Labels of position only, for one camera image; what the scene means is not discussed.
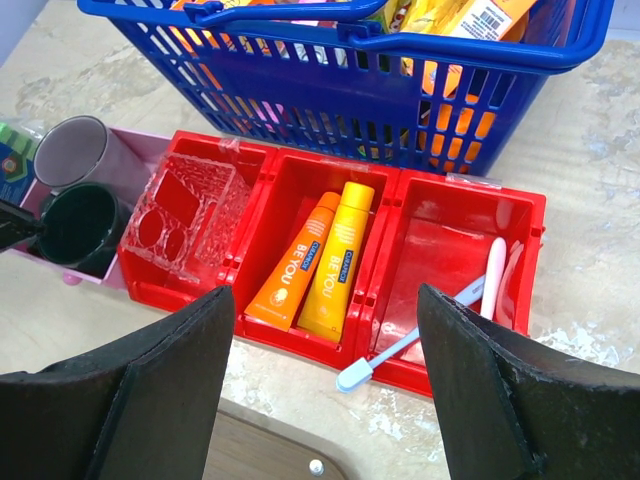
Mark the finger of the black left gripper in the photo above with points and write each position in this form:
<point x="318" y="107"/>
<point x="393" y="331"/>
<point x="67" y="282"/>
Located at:
<point x="17" y="225"/>

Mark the translucent purple mug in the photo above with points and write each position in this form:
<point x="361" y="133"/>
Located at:
<point x="73" y="152"/>

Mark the green blue carton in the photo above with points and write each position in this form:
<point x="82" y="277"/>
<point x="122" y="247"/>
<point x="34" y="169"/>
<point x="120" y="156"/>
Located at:
<point x="17" y="166"/>

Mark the brown wooden oval tray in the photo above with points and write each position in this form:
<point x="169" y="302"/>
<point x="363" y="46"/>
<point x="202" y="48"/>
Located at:
<point x="240" y="449"/>

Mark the dark green mug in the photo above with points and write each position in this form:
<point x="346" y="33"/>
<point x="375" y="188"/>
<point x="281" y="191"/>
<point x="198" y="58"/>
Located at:
<point x="83" y="227"/>

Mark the orange box in basket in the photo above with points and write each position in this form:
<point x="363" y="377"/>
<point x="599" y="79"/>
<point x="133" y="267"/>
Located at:
<point x="493" y="20"/>

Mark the red three-compartment bin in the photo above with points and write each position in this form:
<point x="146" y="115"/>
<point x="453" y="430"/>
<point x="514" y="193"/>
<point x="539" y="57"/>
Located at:
<point x="422" y="228"/>

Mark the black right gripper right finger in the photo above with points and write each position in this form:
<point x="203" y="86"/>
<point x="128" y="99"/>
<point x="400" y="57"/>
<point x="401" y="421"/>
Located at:
<point x="512" y="408"/>

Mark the pink drawer box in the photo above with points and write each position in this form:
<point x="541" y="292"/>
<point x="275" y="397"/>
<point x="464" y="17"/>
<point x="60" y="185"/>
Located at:
<point x="130" y="163"/>

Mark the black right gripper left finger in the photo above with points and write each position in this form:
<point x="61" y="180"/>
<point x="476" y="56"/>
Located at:
<point x="140" y="407"/>

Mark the yellow snack bag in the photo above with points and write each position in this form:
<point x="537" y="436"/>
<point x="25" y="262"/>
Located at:
<point x="401" y="16"/>

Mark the clear acrylic toothbrush holder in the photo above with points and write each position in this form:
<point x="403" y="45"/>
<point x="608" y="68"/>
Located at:
<point x="185" y="218"/>

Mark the blue plastic shopping basket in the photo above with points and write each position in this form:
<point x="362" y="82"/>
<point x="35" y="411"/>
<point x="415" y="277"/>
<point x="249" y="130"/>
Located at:
<point x="319" y="77"/>

